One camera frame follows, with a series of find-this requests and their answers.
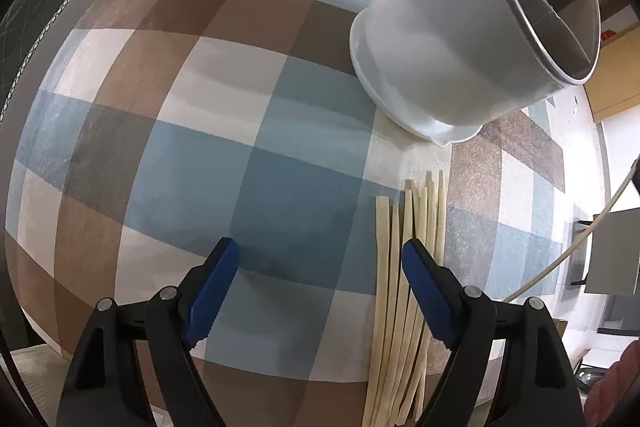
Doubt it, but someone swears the cream cable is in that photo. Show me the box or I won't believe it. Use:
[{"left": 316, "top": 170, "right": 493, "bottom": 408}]
[{"left": 500, "top": 159, "right": 640, "bottom": 303}]

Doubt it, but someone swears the bundle of wooden chopsticks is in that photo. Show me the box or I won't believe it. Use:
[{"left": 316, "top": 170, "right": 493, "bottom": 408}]
[{"left": 361, "top": 169, "right": 448, "bottom": 427}]

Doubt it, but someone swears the white utensil holder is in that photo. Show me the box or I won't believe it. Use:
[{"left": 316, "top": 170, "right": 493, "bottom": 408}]
[{"left": 349, "top": 0, "right": 601, "bottom": 146}]

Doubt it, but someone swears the checkered rug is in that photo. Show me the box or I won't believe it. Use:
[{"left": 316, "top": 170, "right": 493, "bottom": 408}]
[{"left": 4, "top": 0, "right": 568, "bottom": 427}]

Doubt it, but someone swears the wooden cabinet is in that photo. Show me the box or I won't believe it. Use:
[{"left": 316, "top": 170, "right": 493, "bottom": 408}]
[{"left": 585, "top": 2, "right": 640, "bottom": 124}]

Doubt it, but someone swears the white drawer cabinet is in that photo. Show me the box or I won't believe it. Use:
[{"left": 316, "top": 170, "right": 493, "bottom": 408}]
[{"left": 565, "top": 206, "right": 640, "bottom": 298}]

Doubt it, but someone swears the person's right forearm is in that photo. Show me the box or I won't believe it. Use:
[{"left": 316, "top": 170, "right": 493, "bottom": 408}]
[{"left": 584, "top": 339, "right": 640, "bottom": 427}]

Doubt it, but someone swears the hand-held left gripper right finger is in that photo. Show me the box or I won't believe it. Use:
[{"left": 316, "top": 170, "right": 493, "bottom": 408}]
[{"left": 401, "top": 238, "right": 586, "bottom": 427}]

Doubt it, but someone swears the metal bowl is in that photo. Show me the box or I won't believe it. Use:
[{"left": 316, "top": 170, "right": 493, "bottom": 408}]
[{"left": 575, "top": 369, "right": 608, "bottom": 394}]

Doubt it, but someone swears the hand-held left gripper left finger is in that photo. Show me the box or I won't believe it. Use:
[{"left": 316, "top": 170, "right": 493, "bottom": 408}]
[{"left": 56, "top": 237, "right": 241, "bottom": 427}]

